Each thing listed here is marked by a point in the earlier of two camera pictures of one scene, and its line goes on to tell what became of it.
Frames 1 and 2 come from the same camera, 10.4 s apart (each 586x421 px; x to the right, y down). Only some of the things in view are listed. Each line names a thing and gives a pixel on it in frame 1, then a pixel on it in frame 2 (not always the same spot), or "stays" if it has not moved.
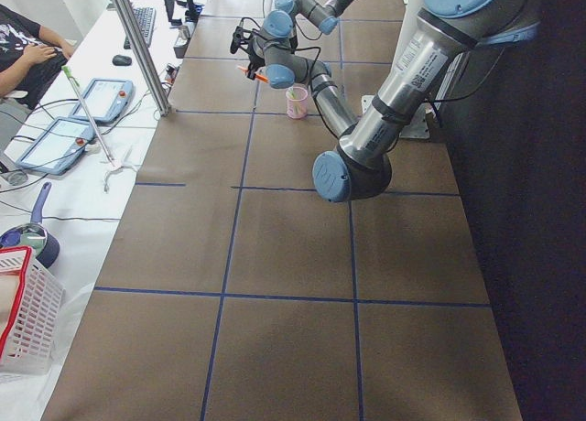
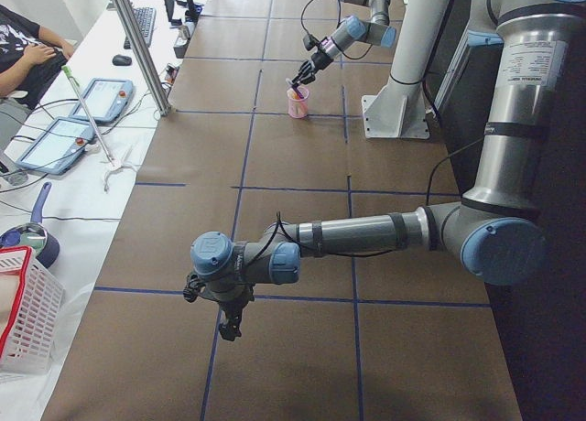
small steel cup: x=184 y=32 stays
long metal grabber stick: x=67 y=71 stays
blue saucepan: x=43 y=246 stays
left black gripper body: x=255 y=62 → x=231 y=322
